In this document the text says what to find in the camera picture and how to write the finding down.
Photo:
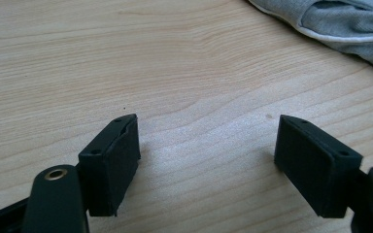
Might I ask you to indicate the grey fleece garment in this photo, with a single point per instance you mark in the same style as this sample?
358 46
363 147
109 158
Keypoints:
346 26

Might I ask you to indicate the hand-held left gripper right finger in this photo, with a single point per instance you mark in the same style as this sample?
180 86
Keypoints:
314 168

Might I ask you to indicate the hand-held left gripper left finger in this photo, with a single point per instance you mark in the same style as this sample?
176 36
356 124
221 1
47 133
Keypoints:
108 168

